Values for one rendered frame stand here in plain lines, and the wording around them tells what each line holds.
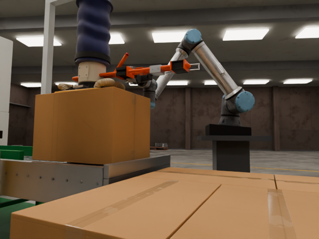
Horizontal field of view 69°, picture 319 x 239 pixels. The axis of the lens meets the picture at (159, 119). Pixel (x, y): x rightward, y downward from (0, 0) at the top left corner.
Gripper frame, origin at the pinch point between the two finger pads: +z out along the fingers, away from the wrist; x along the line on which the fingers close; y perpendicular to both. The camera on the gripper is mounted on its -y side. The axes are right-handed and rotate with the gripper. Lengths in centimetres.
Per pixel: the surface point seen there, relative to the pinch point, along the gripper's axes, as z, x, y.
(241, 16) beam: -465, 259, -26
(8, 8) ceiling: -234, 286, 512
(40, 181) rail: 34, -61, 29
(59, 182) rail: 34, -60, 16
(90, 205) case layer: 65, -57, -30
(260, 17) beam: -479, 255, -68
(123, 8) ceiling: -355, 285, 245
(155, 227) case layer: 72, -57, -53
